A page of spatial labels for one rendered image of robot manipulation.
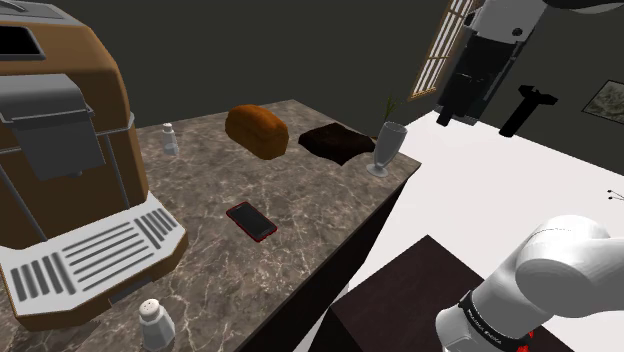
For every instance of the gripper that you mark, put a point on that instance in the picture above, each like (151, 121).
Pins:
(482, 68)

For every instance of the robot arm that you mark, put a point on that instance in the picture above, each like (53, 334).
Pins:
(560, 273)

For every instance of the window with slatted blind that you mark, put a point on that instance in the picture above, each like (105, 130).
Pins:
(441, 53)

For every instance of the thin green plant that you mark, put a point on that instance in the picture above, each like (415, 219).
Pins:
(390, 108)

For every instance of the clear footed glass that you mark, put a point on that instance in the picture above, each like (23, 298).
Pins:
(387, 144)

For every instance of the dark brown folded cloth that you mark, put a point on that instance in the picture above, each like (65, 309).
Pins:
(336, 142)

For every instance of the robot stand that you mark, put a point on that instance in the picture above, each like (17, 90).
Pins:
(404, 302)

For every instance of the brown bread loaf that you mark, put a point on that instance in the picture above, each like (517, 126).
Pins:
(256, 129)

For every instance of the black phone with red case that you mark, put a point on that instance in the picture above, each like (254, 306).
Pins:
(251, 222)

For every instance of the small white bottle shaker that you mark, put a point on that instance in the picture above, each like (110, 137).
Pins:
(169, 141)

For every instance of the white faceted salt shaker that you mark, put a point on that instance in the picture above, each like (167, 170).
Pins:
(156, 326)

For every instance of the brown coffee machine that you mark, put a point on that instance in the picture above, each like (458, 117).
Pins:
(63, 161)

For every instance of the framed wall picture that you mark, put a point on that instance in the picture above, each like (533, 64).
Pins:
(607, 102)

